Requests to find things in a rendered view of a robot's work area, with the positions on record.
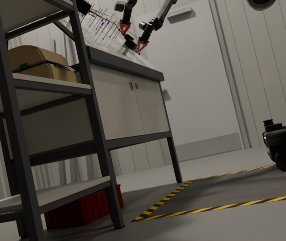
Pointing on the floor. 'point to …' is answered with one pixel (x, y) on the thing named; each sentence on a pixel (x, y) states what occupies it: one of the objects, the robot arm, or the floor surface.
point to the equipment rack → (7, 103)
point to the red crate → (80, 210)
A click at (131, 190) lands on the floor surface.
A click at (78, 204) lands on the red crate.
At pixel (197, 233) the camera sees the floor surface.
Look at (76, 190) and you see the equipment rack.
